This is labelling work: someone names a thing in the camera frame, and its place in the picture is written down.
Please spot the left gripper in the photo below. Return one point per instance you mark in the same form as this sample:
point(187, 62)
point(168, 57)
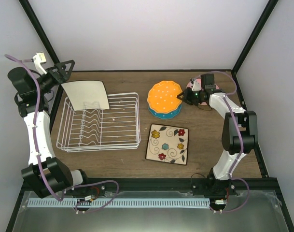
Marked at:
point(61, 72)

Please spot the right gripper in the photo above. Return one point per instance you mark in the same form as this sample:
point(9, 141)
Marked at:
point(186, 97)

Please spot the pink round plate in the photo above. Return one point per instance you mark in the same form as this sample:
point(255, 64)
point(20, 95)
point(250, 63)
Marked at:
point(208, 88)

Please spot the orange dotted scalloped plate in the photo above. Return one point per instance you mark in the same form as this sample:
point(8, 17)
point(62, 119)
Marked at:
point(162, 97)

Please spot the teal dotted plate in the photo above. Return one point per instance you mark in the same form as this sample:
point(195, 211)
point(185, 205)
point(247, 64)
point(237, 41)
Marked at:
point(168, 115)

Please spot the cream square plate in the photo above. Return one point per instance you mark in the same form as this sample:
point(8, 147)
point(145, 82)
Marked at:
point(87, 94)

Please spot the square floral plate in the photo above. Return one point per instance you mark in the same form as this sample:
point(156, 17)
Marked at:
point(168, 144)

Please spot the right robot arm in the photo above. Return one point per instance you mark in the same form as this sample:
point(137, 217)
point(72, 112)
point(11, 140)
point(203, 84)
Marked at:
point(239, 135)

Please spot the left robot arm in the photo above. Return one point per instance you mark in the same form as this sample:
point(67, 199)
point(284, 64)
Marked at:
point(45, 173)

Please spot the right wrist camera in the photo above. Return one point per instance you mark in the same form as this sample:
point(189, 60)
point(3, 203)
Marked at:
point(195, 84)

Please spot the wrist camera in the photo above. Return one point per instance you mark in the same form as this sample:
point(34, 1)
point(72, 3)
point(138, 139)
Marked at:
point(195, 84)
point(39, 59)

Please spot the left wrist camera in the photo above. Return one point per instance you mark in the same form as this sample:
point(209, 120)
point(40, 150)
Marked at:
point(39, 59)

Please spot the white wire dish rack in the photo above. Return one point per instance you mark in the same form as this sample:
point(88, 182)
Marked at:
point(95, 129)

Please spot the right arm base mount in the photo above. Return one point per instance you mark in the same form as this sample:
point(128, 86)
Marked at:
point(207, 188)

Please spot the black front frame rail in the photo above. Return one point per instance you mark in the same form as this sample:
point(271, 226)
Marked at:
point(102, 186)

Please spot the slotted cable duct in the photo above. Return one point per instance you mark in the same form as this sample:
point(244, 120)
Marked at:
point(123, 203)

